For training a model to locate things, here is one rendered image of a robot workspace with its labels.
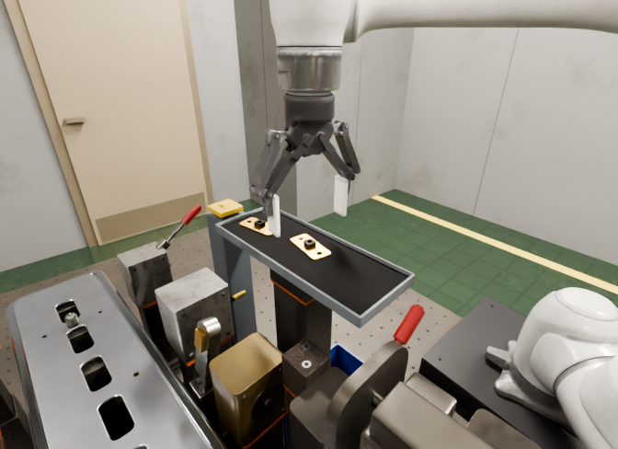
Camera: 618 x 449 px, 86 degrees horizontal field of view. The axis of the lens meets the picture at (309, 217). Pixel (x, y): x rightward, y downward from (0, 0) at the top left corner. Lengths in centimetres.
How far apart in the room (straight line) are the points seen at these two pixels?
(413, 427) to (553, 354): 55
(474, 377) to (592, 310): 31
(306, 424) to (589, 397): 50
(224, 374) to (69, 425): 24
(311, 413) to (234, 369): 12
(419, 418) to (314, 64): 41
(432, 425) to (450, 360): 66
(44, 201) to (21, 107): 68
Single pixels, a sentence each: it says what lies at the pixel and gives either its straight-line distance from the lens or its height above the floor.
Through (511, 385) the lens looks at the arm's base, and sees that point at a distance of 99.
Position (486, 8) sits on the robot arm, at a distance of 59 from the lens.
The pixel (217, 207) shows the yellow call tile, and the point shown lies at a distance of 78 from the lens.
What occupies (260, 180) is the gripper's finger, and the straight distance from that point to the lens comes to 49.
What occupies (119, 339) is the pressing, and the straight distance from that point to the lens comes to 74.
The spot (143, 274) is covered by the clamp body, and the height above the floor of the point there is 103.
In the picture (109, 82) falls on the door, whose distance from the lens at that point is 306.
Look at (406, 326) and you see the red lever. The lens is 49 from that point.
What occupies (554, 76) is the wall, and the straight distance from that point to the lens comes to 332.
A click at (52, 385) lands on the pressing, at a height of 100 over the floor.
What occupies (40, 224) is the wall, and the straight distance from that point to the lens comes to 328.
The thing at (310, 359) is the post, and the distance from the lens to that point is 49.
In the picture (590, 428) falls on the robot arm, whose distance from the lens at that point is 80.
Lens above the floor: 148
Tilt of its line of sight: 26 degrees down
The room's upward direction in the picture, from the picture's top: straight up
